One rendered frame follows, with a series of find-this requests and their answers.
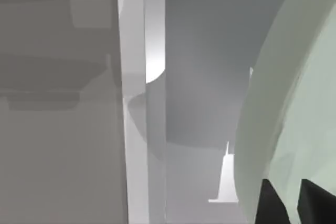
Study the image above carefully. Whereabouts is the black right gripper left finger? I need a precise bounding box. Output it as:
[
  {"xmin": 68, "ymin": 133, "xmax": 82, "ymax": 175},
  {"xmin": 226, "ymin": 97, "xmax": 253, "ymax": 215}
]
[{"xmin": 254, "ymin": 178, "xmax": 291, "ymax": 224}]

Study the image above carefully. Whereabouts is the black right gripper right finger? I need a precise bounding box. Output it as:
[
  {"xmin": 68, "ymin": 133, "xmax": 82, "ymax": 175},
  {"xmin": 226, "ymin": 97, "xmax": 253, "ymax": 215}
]
[{"xmin": 297, "ymin": 178, "xmax": 336, "ymax": 224}]

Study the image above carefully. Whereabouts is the pale green cup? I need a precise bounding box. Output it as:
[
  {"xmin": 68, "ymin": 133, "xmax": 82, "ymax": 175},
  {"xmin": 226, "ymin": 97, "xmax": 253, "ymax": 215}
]
[{"xmin": 234, "ymin": 0, "xmax": 336, "ymax": 224}]

